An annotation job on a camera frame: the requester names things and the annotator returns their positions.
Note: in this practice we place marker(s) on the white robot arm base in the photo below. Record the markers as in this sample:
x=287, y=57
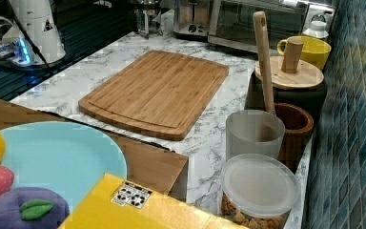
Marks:
x=27, y=28

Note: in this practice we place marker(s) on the silver two-slot toaster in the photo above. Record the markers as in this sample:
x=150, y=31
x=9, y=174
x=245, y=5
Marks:
x=191, y=17

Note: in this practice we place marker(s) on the stainless toaster oven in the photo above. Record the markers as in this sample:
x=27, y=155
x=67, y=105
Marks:
x=232, y=21

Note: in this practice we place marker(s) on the bamboo cutting board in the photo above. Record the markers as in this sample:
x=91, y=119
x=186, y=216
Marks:
x=160, y=94

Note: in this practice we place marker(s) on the wooden drawer box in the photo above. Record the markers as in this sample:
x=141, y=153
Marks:
x=149, y=165

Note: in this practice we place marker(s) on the frosted plastic cup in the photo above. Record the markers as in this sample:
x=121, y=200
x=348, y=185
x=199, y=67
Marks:
x=253, y=132

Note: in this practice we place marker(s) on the clear cereal jar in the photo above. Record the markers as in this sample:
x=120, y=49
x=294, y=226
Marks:
x=258, y=192

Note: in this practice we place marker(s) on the yellow cereal box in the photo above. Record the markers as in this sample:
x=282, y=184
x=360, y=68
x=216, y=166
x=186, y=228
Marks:
x=115, y=203

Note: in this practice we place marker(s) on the dark canister with wooden lid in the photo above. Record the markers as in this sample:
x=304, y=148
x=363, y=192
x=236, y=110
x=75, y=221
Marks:
x=294, y=81

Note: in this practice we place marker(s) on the brown wooden utensil holder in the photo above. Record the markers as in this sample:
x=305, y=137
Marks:
x=298, y=129

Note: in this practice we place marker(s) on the light blue plate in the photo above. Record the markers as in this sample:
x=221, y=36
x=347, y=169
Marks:
x=65, y=157

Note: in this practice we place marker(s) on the yellow mug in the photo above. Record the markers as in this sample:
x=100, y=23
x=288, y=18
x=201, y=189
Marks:
x=314, y=51

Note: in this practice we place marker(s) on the white capped bottle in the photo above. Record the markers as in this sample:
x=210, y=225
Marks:
x=317, y=30

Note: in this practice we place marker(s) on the purple plush eggplant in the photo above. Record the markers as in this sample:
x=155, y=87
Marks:
x=32, y=208

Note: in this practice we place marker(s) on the wooden spoon handle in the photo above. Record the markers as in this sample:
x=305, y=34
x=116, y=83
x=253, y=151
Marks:
x=263, y=52

